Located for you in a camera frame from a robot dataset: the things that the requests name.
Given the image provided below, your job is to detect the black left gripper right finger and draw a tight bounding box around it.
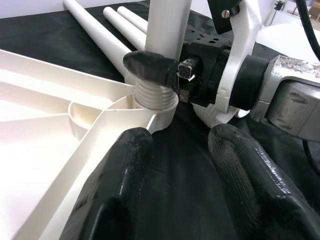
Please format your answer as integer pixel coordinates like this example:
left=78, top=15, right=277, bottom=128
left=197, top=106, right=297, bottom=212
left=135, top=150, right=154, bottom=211
left=207, top=124, right=320, bottom=240

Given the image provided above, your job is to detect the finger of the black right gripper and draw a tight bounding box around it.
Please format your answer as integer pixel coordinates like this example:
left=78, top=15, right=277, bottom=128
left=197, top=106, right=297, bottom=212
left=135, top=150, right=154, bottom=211
left=123, top=49, right=181, bottom=88

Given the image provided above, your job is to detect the white plastic table leg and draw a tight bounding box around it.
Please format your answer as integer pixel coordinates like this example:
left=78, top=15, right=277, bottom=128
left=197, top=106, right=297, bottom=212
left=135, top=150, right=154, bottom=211
left=62, top=0, right=237, bottom=126
left=116, top=6, right=150, bottom=30
left=103, top=6, right=251, bottom=119
left=124, top=0, right=193, bottom=114

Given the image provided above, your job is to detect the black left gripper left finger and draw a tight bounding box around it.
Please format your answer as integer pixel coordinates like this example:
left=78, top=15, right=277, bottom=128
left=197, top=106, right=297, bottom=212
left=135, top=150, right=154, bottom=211
left=59, top=126, right=155, bottom=240

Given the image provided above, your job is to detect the white plastic children table top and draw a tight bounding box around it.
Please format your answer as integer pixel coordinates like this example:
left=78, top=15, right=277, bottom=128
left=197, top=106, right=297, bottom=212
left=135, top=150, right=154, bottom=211
left=0, top=48, right=180, bottom=240

